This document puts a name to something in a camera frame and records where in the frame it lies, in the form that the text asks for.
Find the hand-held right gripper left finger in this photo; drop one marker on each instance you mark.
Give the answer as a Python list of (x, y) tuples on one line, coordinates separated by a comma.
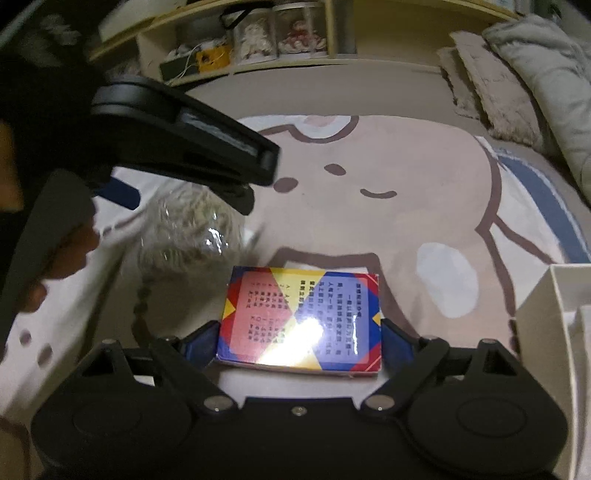
[(203, 344)]

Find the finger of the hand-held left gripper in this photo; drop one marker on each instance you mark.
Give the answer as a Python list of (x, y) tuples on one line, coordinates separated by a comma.
[(235, 198), (117, 194)]

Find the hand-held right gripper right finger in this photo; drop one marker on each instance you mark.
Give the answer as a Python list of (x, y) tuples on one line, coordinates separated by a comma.
[(392, 341)]

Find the clear plastic bag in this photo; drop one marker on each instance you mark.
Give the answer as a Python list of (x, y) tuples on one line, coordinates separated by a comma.
[(184, 230)]

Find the colourful printed card box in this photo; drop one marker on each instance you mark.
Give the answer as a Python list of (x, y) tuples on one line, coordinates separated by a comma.
[(300, 314)]

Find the white shallow cardboard box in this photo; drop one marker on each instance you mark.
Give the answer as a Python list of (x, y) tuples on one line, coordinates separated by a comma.
[(540, 332)]

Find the person's left hand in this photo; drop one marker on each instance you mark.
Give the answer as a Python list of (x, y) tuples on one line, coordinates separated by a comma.
[(69, 254)]

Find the dark green box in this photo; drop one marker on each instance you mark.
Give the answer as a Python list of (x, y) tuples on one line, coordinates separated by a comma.
[(178, 71)]

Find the yellow bag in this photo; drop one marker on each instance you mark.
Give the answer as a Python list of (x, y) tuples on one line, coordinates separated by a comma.
[(212, 60)]

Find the cartoon printed blanket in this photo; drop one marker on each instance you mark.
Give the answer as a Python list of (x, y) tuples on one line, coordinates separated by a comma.
[(392, 221)]

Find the clear box with white doll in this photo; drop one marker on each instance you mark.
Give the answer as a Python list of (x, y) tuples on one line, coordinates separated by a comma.
[(254, 39)]

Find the white flat box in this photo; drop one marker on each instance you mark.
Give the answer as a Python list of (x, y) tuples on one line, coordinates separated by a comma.
[(124, 21)]

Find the wooden headboard shelf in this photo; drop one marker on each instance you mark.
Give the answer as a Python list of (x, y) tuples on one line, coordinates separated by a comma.
[(295, 62)]

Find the clear box with pink doll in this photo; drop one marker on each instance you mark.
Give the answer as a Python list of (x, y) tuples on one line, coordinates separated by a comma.
[(302, 32)]

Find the beige fluffy pillow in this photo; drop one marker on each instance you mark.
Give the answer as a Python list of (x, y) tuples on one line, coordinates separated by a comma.
[(489, 92)]

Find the grey duvet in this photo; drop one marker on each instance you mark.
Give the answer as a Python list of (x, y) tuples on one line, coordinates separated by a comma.
[(549, 69)]

